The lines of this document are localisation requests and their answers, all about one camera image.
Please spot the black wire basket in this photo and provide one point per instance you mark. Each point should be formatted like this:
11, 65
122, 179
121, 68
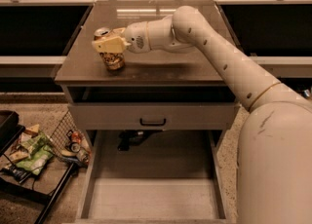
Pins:
66, 150

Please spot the open lower grey drawer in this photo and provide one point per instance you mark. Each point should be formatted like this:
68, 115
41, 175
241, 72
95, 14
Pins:
170, 178

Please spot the red soda can in basket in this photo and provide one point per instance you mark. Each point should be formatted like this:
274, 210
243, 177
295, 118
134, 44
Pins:
76, 137

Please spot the dark blue snack bag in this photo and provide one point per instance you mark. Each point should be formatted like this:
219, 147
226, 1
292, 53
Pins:
19, 174

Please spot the black cart frame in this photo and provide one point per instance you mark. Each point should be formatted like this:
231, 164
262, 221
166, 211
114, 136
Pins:
47, 198

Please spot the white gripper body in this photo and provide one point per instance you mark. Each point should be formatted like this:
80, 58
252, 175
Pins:
136, 38

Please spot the grey drawer cabinet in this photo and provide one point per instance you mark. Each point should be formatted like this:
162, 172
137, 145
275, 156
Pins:
155, 77

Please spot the closed drawer with black handle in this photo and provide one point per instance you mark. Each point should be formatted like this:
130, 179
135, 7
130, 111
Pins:
153, 116

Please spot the green snack bag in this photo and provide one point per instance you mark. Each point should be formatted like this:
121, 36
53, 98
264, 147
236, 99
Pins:
39, 152

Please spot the orange soda can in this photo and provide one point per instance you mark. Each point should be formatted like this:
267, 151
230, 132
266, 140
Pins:
111, 61

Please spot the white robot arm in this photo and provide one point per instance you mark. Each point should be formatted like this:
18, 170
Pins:
274, 176

